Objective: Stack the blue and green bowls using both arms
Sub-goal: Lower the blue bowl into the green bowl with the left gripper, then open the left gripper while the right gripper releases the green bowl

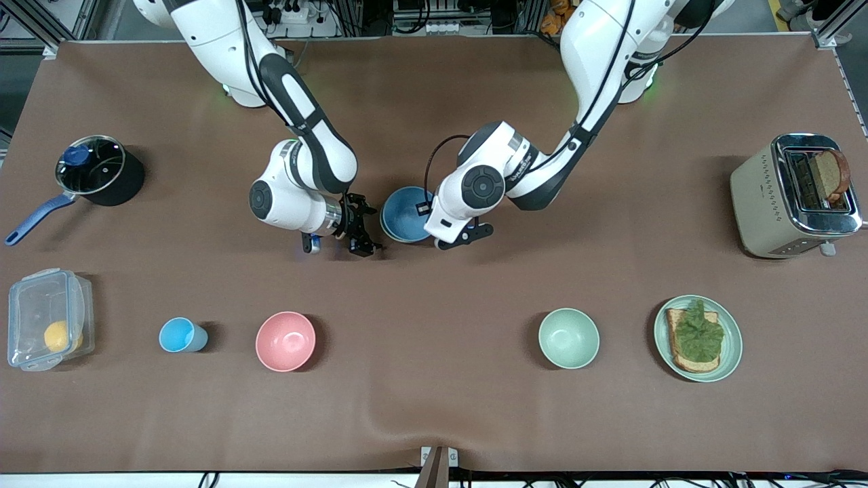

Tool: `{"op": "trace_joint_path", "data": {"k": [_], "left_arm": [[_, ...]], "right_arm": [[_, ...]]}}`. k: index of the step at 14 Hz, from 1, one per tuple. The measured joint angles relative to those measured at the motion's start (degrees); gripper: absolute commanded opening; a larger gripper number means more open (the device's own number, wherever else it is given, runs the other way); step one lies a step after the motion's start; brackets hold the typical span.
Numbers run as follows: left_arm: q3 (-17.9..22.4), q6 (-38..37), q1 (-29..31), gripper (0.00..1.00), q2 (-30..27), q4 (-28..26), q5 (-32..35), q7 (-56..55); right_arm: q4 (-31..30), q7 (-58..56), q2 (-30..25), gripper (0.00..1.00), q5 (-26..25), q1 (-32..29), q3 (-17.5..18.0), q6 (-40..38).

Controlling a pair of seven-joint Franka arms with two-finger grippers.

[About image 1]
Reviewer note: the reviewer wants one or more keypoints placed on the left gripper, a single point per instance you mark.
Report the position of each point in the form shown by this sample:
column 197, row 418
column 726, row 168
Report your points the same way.
column 418, row 211

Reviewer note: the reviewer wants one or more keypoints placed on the orange snack bags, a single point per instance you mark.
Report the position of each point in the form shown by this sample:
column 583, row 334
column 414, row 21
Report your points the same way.
column 553, row 20

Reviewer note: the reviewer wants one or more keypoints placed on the brown toast slice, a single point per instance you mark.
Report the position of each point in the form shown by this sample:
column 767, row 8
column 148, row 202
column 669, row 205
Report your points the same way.
column 831, row 176

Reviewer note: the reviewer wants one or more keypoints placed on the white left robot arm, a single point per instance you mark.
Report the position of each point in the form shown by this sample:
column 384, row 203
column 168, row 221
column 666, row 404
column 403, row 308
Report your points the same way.
column 603, row 54

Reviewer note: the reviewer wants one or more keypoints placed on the blue bowl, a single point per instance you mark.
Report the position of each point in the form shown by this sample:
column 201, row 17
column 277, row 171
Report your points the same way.
column 403, row 215

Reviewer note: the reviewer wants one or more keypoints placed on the metal table edge bracket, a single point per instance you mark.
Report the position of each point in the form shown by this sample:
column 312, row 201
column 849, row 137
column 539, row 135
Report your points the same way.
column 437, row 468

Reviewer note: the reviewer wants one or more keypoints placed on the glass lid blue knob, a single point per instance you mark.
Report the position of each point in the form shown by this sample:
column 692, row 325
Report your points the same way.
column 102, row 169

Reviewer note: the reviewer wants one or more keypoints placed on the clear plastic lidded container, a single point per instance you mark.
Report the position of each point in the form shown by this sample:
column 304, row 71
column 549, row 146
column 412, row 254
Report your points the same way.
column 30, row 305

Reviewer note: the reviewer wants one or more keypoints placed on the bread slice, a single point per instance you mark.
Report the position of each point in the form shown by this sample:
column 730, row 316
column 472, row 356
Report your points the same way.
column 678, row 318

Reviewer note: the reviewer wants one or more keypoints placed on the aluminium frame profile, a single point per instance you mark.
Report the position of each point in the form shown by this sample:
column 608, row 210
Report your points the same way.
column 831, row 37
column 41, row 20

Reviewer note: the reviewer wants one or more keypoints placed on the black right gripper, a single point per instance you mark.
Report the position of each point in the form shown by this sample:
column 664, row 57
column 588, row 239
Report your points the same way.
column 353, row 221

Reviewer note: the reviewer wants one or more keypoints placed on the green lettuce leaf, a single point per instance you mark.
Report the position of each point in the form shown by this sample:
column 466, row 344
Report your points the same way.
column 698, row 335

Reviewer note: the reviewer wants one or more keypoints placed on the light green plate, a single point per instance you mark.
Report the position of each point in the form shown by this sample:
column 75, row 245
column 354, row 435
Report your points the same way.
column 731, row 352

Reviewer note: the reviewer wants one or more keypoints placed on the pink bowl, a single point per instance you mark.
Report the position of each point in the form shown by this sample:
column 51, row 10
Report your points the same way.
column 285, row 341

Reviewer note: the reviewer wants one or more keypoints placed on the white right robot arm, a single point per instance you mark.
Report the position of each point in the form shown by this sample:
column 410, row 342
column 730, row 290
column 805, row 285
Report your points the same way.
column 305, row 135

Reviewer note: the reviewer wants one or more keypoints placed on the yellow lemon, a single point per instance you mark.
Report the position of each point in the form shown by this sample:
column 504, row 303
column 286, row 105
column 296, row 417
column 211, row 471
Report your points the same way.
column 60, row 337

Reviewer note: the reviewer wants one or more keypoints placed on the narrow white power strip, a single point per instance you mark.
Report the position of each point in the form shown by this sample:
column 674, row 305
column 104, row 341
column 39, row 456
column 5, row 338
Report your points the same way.
column 447, row 28

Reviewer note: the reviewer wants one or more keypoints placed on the brown table mat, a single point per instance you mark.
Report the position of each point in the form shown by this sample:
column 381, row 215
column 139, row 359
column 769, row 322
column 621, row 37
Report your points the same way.
column 434, row 339

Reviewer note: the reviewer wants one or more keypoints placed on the beige chrome toaster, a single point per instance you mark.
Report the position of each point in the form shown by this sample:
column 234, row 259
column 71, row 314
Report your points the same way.
column 756, row 203

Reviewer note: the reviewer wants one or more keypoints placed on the blue cup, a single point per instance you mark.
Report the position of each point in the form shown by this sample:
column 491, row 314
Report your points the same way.
column 178, row 335

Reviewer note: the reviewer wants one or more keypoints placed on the white power strip with plugs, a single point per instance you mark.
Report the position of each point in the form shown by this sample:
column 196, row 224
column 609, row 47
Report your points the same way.
column 312, row 27

